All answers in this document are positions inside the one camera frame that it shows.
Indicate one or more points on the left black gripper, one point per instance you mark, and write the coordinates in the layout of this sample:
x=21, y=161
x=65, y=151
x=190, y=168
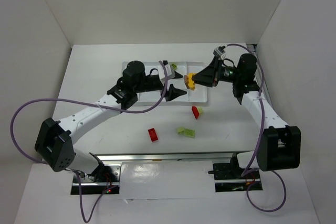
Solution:
x=163, y=83

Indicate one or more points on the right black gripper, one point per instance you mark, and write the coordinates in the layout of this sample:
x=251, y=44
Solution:
x=215, y=72

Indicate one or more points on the orange lego piece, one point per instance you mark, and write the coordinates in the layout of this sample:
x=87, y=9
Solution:
x=190, y=84

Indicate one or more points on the orange yellow lego brick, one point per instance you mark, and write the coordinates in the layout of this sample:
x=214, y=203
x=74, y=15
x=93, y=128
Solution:
x=191, y=76

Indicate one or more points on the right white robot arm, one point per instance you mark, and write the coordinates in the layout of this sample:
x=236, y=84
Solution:
x=278, y=144

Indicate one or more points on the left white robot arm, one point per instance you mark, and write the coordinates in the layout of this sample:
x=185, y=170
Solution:
x=56, y=139

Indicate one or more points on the white compartment tray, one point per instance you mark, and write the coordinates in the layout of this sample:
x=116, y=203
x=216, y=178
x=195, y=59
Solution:
x=196, y=96

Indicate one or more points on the pale green lego pair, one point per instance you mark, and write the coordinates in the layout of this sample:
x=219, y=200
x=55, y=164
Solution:
x=185, y=132

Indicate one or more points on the red rectangular lego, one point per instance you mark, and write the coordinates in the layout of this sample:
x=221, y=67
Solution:
x=153, y=135

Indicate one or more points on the aluminium rail right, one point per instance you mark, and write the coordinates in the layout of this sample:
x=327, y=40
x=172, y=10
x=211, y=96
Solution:
x=262, y=112

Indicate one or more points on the aluminium rail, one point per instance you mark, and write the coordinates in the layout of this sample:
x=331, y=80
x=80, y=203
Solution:
x=262, y=112
x=162, y=157

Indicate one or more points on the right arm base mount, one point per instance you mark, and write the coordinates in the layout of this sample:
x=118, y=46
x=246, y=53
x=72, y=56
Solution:
x=227, y=177

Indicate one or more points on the aluminium rail front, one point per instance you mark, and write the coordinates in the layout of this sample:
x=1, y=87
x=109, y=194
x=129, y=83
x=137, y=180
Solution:
x=162, y=157

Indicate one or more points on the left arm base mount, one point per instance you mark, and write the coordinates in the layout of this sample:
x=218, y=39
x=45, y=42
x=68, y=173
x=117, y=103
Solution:
x=109, y=181

